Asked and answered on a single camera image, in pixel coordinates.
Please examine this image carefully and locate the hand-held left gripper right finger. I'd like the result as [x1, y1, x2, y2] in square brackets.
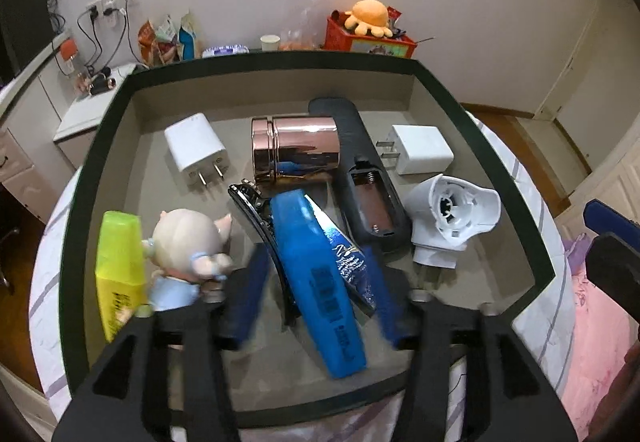
[362, 245, 578, 442]

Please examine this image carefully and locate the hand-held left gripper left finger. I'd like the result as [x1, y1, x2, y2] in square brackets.
[52, 242, 275, 442]

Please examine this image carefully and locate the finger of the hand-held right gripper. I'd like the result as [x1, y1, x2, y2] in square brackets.
[584, 199, 640, 235]
[585, 232, 640, 323]

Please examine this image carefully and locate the shiny blue packet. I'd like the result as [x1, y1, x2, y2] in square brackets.
[305, 192, 386, 315]

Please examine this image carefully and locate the long bright blue box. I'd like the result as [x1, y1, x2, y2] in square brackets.
[270, 189, 368, 380]

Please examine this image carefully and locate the small pig doll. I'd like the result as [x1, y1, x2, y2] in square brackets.
[141, 208, 236, 323]

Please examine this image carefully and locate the black hair clip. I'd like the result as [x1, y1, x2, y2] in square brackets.
[227, 179, 303, 328]

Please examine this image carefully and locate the white plug-in lamp socket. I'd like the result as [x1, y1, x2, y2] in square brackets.
[402, 173, 502, 270]

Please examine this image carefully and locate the yellow highlighter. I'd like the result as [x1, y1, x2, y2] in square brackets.
[95, 211, 151, 343]

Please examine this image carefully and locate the white wall charger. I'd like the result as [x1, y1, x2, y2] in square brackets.
[164, 112, 231, 195]
[375, 123, 455, 175]

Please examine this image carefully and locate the rose gold metal jar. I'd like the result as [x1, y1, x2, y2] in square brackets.
[250, 115, 343, 195]

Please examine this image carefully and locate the black remote control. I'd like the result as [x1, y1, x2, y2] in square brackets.
[307, 96, 413, 253]

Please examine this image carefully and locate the white wardrobe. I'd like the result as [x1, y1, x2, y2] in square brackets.
[555, 122, 640, 243]

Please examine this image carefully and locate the white door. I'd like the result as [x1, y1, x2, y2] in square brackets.
[532, 0, 640, 173]

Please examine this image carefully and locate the black office chair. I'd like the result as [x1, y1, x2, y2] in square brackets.
[0, 182, 21, 293]

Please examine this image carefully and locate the white low cabinet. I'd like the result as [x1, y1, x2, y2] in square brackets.
[52, 62, 151, 168]

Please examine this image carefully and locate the white wet wipes pack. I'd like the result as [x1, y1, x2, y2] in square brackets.
[201, 43, 250, 58]

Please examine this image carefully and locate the red storage box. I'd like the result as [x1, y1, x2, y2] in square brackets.
[322, 15, 417, 59]

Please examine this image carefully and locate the small dark cylinder gadget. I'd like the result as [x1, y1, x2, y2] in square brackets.
[75, 67, 118, 96]

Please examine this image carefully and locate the pile of small oranges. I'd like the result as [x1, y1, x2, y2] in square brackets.
[280, 35, 318, 52]

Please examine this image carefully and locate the blue snack bag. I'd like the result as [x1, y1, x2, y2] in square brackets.
[177, 12, 200, 60]

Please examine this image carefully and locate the white green snack bag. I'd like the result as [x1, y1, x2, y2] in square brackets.
[157, 15, 181, 63]

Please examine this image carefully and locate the orange snack bag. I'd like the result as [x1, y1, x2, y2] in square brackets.
[137, 20, 161, 63]

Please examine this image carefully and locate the orange octopus plush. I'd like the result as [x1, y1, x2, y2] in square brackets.
[344, 0, 393, 38]

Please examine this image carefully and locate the white desk with drawers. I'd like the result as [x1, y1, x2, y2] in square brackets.
[0, 30, 83, 223]

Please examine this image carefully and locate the clear plastic bag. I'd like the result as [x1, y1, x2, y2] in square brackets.
[280, 0, 328, 52]

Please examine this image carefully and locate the small orange desk fan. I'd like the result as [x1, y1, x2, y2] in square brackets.
[59, 38, 80, 73]

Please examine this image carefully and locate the black computer tower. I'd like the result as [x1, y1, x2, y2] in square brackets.
[0, 0, 56, 83]

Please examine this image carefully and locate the grey power cable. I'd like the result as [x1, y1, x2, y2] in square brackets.
[112, 10, 136, 66]

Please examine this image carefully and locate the black power cable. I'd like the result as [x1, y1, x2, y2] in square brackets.
[75, 10, 101, 68]

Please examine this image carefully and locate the white wall socket strip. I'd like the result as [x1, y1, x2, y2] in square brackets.
[85, 0, 138, 18]

